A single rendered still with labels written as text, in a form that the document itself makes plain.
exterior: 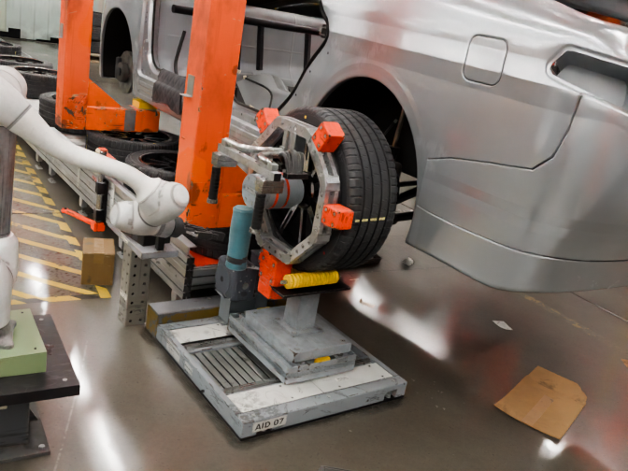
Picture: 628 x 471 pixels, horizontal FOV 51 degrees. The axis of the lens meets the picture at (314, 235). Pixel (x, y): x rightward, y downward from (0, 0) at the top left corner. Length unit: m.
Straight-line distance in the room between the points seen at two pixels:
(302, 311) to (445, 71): 1.14
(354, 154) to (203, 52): 0.82
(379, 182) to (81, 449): 1.40
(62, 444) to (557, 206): 1.82
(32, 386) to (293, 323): 1.12
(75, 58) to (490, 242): 3.17
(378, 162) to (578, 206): 0.73
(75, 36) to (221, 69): 1.93
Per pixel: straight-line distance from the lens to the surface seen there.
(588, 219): 2.26
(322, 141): 2.38
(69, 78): 4.69
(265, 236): 2.75
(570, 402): 3.44
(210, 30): 2.84
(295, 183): 2.56
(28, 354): 2.28
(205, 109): 2.88
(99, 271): 3.62
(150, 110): 4.92
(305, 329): 2.89
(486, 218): 2.32
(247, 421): 2.53
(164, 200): 2.06
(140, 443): 2.52
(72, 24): 4.66
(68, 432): 2.57
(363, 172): 2.43
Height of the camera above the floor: 1.52
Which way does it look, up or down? 18 degrees down
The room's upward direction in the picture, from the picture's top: 10 degrees clockwise
